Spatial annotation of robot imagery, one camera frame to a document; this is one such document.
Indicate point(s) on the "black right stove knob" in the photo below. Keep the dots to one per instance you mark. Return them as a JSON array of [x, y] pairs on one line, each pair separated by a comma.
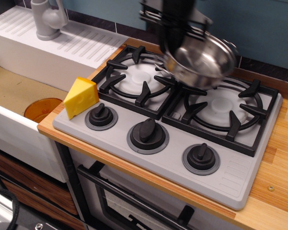
[[201, 159]]

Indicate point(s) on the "black burner grate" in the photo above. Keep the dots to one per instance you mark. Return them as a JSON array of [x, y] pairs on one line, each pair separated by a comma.
[[134, 80], [237, 114]]

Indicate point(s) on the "yellow toy cheese wedge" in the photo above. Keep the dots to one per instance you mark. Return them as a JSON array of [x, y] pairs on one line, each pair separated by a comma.
[[82, 95]]

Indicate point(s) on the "black middle stove knob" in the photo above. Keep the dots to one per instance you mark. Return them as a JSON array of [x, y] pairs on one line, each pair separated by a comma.
[[148, 137]]

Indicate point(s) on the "black left stove knob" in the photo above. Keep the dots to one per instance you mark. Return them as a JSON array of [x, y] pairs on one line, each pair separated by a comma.
[[101, 118]]

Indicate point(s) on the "wooden drawer fronts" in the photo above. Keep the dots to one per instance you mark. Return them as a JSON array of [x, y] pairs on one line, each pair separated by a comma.
[[39, 192]]

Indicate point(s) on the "oven door with black handle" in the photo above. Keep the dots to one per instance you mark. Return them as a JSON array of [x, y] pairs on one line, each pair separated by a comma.
[[132, 213]]

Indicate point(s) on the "black stove knob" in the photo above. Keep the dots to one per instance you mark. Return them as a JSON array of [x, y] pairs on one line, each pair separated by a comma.
[[148, 137], [101, 118], [201, 159]]

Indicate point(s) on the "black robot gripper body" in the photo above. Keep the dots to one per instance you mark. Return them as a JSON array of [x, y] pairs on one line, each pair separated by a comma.
[[178, 13]]

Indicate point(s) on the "white toy sink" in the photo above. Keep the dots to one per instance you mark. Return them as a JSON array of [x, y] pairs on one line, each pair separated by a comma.
[[32, 69]]

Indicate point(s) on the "black left burner grate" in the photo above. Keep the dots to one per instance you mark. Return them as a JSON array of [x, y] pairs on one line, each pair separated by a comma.
[[134, 80]]

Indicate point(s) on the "grey toy stove top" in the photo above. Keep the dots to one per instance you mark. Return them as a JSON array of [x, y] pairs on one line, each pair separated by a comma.
[[230, 185]]

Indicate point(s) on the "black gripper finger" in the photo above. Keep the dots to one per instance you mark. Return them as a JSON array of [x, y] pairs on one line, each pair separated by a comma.
[[176, 36], [163, 32]]

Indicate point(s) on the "black right burner grate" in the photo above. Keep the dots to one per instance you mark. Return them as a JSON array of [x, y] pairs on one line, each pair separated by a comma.
[[237, 114]]

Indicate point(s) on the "stainless steel pot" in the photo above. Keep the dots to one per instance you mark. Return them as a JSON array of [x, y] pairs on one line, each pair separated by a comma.
[[200, 63]]

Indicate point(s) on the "grey toy faucet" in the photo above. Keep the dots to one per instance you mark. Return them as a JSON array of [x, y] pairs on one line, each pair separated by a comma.
[[48, 21]]

